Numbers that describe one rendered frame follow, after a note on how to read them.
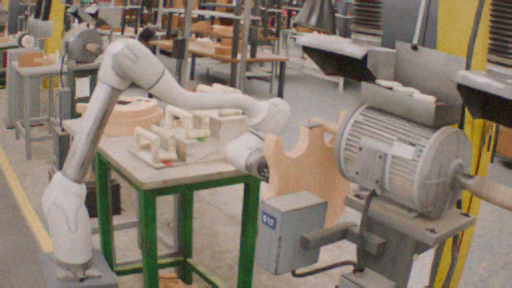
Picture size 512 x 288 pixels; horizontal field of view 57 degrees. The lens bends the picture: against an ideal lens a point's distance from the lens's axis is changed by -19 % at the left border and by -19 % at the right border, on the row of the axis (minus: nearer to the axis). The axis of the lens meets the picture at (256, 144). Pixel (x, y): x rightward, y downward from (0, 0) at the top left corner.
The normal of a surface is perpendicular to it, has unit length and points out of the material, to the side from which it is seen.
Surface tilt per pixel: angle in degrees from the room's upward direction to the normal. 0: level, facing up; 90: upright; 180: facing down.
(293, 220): 90
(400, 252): 90
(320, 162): 93
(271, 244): 90
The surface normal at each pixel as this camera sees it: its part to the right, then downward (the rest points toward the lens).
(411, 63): -0.81, 0.10
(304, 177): 0.58, 0.32
